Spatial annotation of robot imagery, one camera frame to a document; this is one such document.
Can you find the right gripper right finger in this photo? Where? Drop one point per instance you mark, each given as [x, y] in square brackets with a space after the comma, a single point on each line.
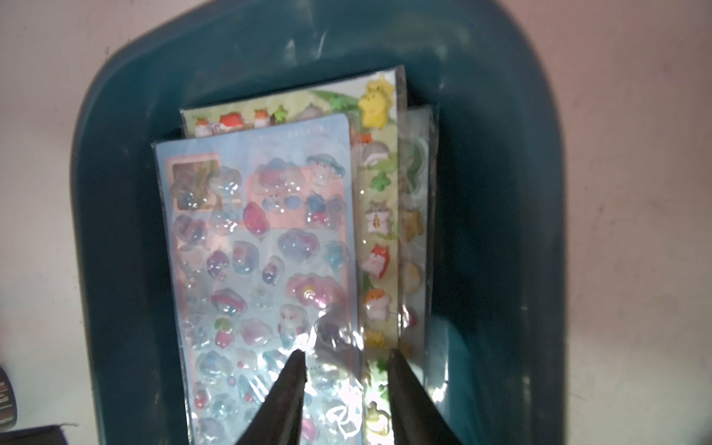
[415, 418]

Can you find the green animal sticker sheet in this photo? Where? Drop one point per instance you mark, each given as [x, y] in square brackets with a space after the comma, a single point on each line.
[389, 156]

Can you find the blue sticker sheet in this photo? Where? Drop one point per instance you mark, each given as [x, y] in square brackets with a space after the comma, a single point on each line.
[260, 234]

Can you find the teal storage box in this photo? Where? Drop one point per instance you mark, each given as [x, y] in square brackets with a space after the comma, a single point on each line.
[499, 284]

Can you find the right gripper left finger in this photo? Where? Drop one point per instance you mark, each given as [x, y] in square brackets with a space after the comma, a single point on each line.
[279, 419]

